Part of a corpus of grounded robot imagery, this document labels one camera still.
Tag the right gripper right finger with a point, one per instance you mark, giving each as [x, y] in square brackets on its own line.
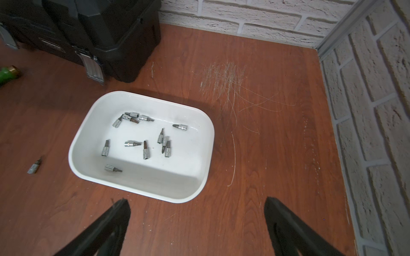
[290, 236]

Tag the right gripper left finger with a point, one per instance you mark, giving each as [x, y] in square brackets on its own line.
[105, 236]

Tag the white plastic storage box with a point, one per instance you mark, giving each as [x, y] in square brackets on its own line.
[176, 179]

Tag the black plastic toolbox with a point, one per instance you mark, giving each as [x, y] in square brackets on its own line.
[108, 38]

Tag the right aluminium corner post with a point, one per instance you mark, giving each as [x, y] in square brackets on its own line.
[359, 11]

